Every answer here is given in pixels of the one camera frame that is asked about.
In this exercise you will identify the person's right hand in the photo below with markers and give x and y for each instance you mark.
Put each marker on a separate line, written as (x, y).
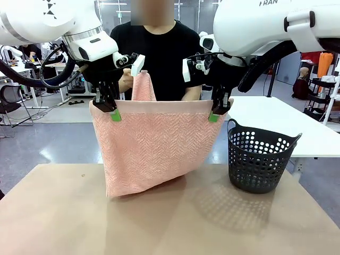
(127, 79)

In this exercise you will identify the black utility cart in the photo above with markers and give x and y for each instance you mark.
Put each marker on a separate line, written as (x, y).
(321, 81)

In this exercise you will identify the black tripod with white top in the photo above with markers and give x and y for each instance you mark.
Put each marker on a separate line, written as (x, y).
(271, 79)

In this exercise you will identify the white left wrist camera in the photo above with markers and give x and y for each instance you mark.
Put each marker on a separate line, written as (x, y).
(138, 65)

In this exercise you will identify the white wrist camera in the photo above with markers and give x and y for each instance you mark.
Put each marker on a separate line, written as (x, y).
(138, 65)
(186, 71)

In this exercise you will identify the seated mannequin in dark red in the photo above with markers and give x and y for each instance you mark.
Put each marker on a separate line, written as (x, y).
(301, 87)

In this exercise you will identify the large white table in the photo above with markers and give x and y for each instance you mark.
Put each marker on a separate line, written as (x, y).
(305, 127)

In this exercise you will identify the white desk with equipment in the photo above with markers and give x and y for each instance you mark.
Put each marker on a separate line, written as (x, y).
(33, 98)

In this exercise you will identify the orange fabric roll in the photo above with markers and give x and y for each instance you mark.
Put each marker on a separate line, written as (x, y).
(325, 63)

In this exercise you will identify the black office chair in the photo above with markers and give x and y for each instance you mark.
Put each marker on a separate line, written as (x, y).
(9, 94)

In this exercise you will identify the dark grey perforated basket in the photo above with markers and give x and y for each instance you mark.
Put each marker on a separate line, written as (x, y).
(255, 186)

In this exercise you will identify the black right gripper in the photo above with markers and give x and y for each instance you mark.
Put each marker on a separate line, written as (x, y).
(223, 74)

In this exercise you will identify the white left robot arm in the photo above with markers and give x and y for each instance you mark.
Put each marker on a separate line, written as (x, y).
(40, 16)

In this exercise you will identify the pink towel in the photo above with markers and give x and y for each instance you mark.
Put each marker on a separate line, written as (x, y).
(154, 148)

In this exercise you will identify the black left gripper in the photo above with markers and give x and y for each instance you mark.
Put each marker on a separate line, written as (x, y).
(101, 71)

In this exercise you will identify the mannequin in red blue garment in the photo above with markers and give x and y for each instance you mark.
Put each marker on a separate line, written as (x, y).
(310, 57)

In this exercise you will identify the person in black t-shirt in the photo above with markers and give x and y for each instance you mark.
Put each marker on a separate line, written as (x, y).
(159, 53)

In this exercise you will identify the black power strip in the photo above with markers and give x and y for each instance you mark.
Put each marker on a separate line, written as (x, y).
(77, 102)

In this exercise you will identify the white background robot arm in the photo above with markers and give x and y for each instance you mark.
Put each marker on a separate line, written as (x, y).
(14, 51)

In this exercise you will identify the person's left forearm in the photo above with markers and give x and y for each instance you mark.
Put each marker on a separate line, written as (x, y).
(191, 93)

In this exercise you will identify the person's right forearm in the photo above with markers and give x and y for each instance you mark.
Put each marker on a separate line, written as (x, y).
(122, 90)

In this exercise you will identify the long white robot desk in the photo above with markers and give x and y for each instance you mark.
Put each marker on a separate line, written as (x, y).
(64, 94)

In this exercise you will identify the white rack frame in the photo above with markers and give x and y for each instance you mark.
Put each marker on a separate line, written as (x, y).
(329, 109)

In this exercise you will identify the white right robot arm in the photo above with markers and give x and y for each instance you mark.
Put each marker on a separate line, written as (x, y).
(252, 26)

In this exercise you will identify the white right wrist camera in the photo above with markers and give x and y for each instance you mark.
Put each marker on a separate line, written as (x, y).
(186, 71)

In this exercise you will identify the bystander in black shirt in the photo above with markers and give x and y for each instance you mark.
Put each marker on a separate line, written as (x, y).
(32, 49)

